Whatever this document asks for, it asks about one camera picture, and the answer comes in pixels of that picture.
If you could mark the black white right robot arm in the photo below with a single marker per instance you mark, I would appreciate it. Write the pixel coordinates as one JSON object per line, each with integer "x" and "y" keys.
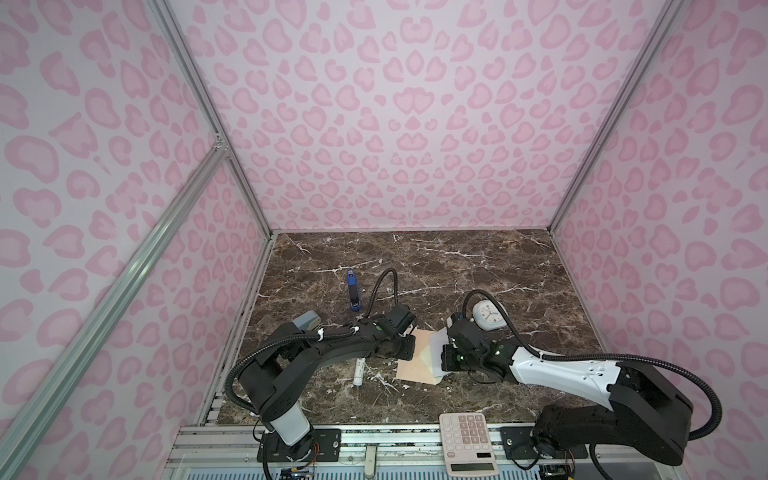
{"x": 630, "y": 403}

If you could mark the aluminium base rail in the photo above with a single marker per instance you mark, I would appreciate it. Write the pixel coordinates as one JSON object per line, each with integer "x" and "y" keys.
{"x": 404, "y": 452}

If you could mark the pink white calculator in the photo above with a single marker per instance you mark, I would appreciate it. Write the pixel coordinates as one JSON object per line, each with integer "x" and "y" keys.
{"x": 466, "y": 446}

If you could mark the white glue stick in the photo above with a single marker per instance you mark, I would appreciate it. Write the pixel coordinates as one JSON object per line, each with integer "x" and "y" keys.
{"x": 359, "y": 372}

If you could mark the peach pink envelope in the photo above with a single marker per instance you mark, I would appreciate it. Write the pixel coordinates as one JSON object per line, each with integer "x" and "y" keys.
{"x": 420, "y": 368}

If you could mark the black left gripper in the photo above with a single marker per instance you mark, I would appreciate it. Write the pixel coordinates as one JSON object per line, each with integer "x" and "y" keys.
{"x": 411, "y": 347}

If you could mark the diagonal aluminium frame bar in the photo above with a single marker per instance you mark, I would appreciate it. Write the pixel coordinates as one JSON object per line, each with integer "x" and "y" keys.
{"x": 39, "y": 413}

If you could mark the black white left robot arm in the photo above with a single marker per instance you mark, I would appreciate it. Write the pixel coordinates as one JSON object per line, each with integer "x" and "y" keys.
{"x": 270, "y": 380}

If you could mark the small white alarm clock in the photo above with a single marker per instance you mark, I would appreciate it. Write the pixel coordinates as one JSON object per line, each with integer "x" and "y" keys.
{"x": 487, "y": 316}

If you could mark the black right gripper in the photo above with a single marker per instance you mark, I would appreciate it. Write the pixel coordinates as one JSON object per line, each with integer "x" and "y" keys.
{"x": 446, "y": 359}

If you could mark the white clip on rail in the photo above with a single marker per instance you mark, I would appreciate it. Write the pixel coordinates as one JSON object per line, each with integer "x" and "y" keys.
{"x": 370, "y": 462}

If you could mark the white letter paper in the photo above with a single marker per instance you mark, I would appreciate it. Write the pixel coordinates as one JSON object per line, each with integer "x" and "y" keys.
{"x": 436, "y": 351}

